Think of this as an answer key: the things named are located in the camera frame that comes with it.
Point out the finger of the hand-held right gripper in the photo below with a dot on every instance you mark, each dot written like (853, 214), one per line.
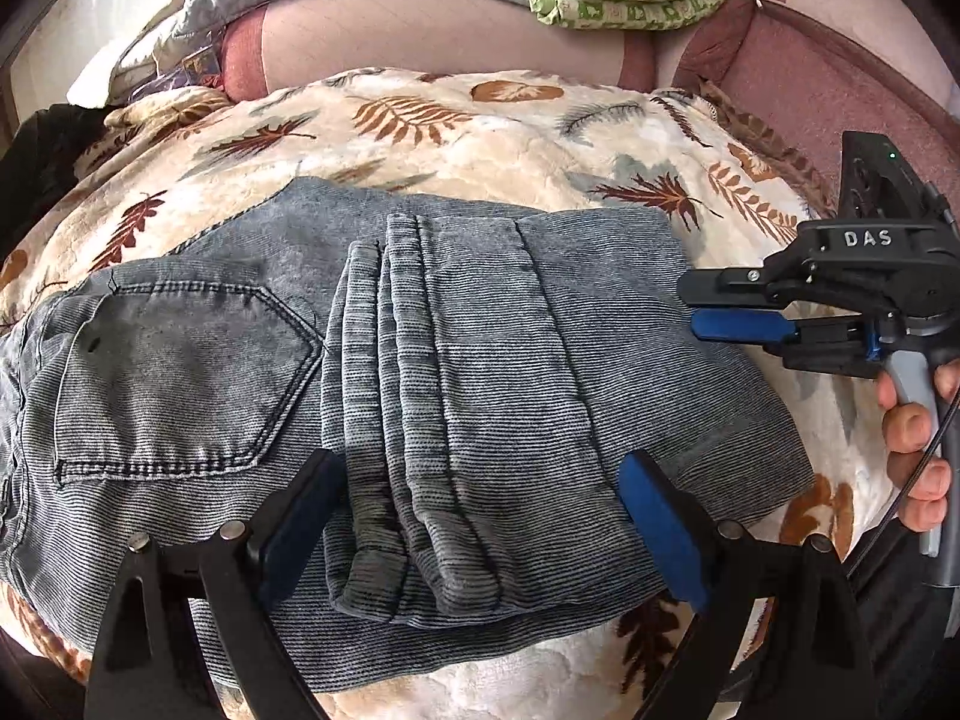
(727, 285)
(735, 326)

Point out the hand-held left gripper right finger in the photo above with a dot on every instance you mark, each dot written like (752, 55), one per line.
(664, 532)

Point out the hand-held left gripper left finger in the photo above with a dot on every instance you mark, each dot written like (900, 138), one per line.
(292, 540)

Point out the grey-blue denim pants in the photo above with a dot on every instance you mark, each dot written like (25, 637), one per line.
(487, 352)

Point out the person's right hand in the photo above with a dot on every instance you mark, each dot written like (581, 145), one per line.
(907, 431)

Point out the cream leaf-print blanket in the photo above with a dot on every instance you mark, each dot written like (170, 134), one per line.
(487, 135)

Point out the dark jacket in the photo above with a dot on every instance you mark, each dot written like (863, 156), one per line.
(45, 157)

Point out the purple patterned cloth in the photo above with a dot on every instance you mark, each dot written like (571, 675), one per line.
(187, 67)

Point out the white pillow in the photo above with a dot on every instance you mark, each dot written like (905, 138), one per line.
(112, 75)

